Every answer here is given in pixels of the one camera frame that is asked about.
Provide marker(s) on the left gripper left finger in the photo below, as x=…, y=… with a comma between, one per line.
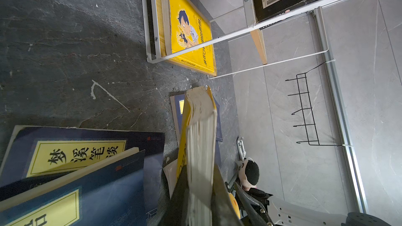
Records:
x=177, y=209

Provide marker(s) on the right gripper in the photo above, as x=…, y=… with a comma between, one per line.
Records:
x=253, y=205

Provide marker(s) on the blue book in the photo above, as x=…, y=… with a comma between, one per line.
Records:
x=36, y=155
x=177, y=103

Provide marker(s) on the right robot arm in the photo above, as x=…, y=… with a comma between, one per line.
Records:
x=283, y=213

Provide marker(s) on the yellow plush toy red dress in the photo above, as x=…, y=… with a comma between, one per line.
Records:
x=235, y=205

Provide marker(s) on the black wire hook rack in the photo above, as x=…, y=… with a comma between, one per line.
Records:
x=306, y=110

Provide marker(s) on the yellow cartoon book in shelf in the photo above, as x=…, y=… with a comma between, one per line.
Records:
x=184, y=28

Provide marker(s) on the blue book Lunyu label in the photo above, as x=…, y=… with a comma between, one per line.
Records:
x=107, y=193

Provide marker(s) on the yellow cartoon book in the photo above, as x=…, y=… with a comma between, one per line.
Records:
x=197, y=152
x=184, y=28

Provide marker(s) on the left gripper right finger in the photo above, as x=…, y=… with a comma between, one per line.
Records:
x=223, y=213

